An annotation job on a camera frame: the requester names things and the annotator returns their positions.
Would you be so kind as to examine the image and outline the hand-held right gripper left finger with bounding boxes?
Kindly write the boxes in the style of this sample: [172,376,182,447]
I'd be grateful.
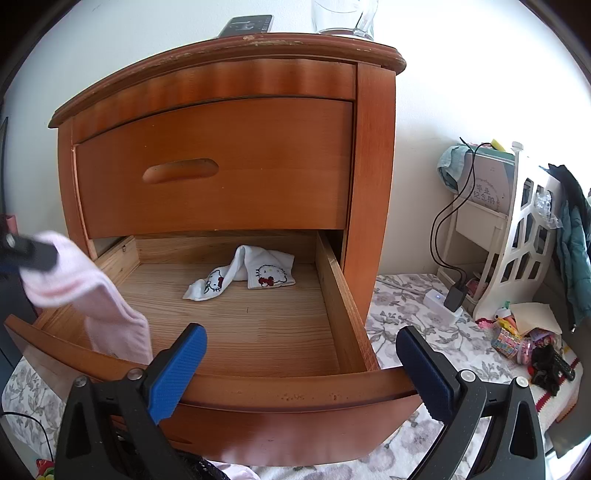
[55,323,208,480]

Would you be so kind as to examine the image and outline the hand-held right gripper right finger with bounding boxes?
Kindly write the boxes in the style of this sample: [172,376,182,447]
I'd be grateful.
[396,326,548,480]

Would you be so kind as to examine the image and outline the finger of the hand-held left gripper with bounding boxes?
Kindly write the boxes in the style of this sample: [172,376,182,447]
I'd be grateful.
[0,231,59,274]

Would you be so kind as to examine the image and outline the light pink sock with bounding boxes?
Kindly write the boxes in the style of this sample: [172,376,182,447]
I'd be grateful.
[18,231,154,365]

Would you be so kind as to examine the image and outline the wooden nightstand drawer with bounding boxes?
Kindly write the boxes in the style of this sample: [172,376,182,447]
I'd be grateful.
[71,97,356,241]
[4,230,423,467]

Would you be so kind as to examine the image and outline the black lace cloth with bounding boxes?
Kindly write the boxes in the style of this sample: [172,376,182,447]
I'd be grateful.
[180,455,218,480]

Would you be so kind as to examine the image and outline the light pink garment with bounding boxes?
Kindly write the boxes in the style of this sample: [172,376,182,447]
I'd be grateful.
[215,463,262,480]

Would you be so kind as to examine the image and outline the grey floral bedsheet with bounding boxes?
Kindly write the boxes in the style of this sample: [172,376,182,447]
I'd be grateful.
[0,272,532,480]

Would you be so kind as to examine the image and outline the white power strip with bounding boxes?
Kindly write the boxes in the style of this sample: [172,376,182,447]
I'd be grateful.
[422,288,462,324]

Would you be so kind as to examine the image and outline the black charger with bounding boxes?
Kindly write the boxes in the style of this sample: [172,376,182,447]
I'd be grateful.
[444,284,468,313]

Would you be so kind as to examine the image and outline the colourful cube toy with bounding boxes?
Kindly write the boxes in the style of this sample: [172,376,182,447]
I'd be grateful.
[489,318,525,363]

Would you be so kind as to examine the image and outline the white cat print sock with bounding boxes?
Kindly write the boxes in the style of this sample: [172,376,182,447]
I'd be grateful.
[245,251,297,289]
[182,244,251,302]

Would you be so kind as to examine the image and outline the white lattice rack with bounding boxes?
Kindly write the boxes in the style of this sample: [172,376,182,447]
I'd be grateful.
[443,143,562,324]

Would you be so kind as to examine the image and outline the white red-striped towel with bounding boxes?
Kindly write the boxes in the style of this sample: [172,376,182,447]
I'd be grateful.
[522,346,583,424]

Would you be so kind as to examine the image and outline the grey flat board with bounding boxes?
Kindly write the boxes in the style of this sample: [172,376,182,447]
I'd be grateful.
[547,323,591,459]

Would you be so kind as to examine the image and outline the wooden nightstand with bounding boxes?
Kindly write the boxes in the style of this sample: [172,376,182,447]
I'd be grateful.
[48,32,407,467]

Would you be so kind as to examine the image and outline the grey book box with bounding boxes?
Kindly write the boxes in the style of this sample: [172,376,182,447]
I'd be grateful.
[464,152,516,216]

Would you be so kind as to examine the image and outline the dark green jacket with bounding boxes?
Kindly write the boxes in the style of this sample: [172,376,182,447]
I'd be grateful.
[547,162,591,331]

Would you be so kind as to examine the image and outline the clear plastic bag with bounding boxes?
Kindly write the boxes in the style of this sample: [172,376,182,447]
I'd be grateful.
[531,185,562,230]

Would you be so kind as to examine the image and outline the teal cloth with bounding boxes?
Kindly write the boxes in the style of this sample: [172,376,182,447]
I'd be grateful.
[438,144,472,191]

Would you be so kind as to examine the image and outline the clear glass mug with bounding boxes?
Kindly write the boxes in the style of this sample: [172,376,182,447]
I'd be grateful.
[311,0,379,41]

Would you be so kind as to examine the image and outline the black charger cable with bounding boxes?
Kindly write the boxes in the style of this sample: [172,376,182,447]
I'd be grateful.
[431,137,495,288]

